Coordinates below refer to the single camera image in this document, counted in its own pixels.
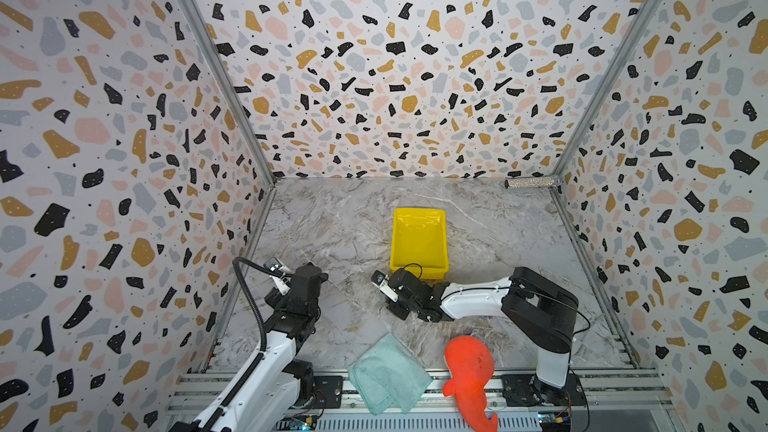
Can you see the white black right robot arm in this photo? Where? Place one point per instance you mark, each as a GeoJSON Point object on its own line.
{"type": "Point", "coordinates": [544, 311]}

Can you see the yellow plastic bin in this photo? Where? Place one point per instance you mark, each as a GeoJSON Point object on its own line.
{"type": "Point", "coordinates": [419, 242]}

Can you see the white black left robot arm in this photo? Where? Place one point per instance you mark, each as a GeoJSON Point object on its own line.
{"type": "Point", "coordinates": [272, 380]}

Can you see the glittery silver microphone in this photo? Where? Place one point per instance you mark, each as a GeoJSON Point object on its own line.
{"type": "Point", "coordinates": [532, 182]}

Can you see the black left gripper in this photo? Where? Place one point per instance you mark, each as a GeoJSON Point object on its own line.
{"type": "Point", "coordinates": [273, 300]}

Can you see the red plush fish toy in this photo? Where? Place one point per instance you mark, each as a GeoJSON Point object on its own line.
{"type": "Point", "coordinates": [471, 366]}

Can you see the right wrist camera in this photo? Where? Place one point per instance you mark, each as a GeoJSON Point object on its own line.
{"type": "Point", "coordinates": [380, 281]}

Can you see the aluminium corner frame post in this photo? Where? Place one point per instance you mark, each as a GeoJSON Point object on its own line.
{"type": "Point", "coordinates": [615, 67]}
{"type": "Point", "coordinates": [212, 58]}

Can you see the aluminium corner frame post left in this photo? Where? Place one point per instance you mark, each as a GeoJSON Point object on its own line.
{"type": "Point", "coordinates": [212, 58]}

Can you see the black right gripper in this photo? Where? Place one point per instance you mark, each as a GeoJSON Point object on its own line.
{"type": "Point", "coordinates": [405, 291]}

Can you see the aluminium corner frame post right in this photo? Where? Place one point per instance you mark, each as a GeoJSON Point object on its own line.
{"type": "Point", "coordinates": [615, 67]}

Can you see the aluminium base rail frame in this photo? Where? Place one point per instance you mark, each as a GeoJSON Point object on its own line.
{"type": "Point", "coordinates": [603, 400]}

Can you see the green microfibre cloth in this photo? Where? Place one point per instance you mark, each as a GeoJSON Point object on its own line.
{"type": "Point", "coordinates": [388, 374]}

